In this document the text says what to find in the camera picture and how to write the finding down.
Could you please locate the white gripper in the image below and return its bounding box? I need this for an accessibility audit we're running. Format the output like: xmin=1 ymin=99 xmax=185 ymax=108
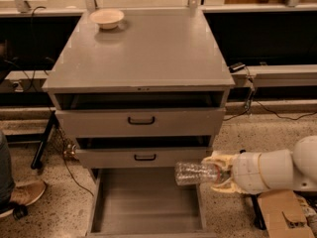
xmin=202 ymin=151 xmax=263 ymax=194

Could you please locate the clear plastic water bottle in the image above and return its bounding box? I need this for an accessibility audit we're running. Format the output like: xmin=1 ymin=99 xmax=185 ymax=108
xmin=174 ymin=162 xmax=231 ymax=185

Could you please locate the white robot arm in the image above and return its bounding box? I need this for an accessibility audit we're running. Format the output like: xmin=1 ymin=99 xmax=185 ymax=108
xmin=202 ymin=136 xmax=317 ymax=194

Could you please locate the grey bottom drawer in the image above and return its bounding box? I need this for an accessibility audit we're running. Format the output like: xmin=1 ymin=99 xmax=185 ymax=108
xmin=86 ymin=168 xmax=216 ymax=238

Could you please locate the grey drawer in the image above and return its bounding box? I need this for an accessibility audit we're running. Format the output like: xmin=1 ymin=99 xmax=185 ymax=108
xmin=56 ymin=92 xmax=225 ymax=138
xmin=76 ymin=136 xmax=212 ymax=169
xmin=86 ymin=168 xmax=216 ymax=238

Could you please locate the grey drawer cabinet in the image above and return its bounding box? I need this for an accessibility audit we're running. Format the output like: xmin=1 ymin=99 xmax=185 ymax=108
xmin=42 ymin=7 xmax=236 ymax=183

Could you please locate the grey top drawer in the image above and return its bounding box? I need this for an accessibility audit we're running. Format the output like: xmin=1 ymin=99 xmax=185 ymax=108
xmin=56 ymin=92 xmax=225 ymax=138

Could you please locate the grey middle drawer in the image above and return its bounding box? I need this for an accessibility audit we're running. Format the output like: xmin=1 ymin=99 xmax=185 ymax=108
xmin=76 ymin=136 xmax=212 ymax=169

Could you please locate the black metal leg right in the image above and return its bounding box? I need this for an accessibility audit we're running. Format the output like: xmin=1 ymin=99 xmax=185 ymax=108
xmin=251 ymin=195 xmax=266 ymax=230

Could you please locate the black metal leg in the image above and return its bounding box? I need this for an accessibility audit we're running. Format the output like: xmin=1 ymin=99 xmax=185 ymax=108
xmin=31 ymin=111 xmax=56 ymax=170
xmin=251 ymin=195 xmax=266 ymax=230

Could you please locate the brown cardboard box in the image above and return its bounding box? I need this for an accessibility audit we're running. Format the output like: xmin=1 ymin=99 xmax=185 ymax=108
xmin=258 ymin=190 xmax=315 ymax=238

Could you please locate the black power adapter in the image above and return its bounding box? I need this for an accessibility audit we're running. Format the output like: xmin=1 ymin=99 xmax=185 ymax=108
xmin=229 ymin=62 xmax=246 ymax=73

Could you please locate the black metal leg left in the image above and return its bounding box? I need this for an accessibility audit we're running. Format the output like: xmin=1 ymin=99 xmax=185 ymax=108
xmin=31 ymin=111 xmax=56 ymax=170

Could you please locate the white bowl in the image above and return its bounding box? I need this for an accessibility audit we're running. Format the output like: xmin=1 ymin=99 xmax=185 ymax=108
xmin=89 ymin=9 xmax=125 ymax=30

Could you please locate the tan shoe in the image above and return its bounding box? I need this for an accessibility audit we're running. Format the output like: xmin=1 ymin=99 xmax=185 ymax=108
xmin=0 ymin=179 xmax=47 ymax=220

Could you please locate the blue jeans leg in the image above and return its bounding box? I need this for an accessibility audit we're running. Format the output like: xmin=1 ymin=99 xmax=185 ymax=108
xmin=0 ymin=131 xmax=15 ymax=205

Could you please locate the black floor cable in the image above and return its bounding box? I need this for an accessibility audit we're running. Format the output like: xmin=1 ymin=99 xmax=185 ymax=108
xmin=222 ymin=66 xmax=317 ymax=122

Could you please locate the black middle drawer handle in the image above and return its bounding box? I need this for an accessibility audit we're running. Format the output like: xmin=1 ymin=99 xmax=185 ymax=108
xmin=134 ymin=154 xmax=157 ymax=162

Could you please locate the black drawer handle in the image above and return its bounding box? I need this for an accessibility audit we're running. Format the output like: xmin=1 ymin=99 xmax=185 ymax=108
xmin=134 ymin=154 xmax=157 ymax=162
xmin=127 ymin=116 xmax=156 ymax=126

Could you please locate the black top drawer handle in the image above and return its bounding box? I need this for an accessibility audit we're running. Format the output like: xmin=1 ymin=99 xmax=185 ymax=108
xmin=127 ymin=116 xmax=156 ymax=126

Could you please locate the black cable left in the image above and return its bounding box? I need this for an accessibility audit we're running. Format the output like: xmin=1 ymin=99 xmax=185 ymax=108
xmin=3 ymin=5 xmax=94 ymax=197

